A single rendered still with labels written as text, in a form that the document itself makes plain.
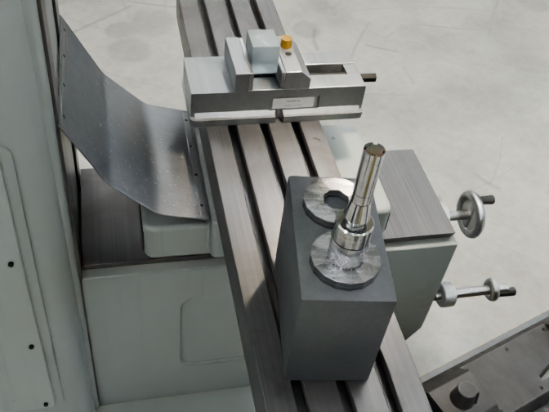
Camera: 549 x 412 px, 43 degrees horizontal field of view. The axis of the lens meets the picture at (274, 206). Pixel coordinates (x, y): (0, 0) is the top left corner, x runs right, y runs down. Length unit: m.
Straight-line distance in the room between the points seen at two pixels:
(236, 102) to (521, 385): 0.79
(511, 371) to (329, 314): 0.70
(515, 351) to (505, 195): 1.33
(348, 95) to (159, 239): 0.46
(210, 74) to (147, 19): 2.08
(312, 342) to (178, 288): 0.56
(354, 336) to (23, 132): 0.55
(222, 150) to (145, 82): 1.74
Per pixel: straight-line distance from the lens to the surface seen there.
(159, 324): 1.53
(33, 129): 1.08
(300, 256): 0.88
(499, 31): 3.81
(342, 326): 0.89
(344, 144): 1.53
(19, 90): 1.04
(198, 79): 1.35
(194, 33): 1.62
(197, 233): 1.32
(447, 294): 1.68
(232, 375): 1.75
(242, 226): 1.16
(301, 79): 1.34
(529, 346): 1.56
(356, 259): 0.85
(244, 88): 1.32
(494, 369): 1.50
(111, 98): 1.39
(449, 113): 3.11
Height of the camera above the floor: 1.76
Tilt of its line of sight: 45 degrees down
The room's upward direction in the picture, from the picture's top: 8 degrees clockwise
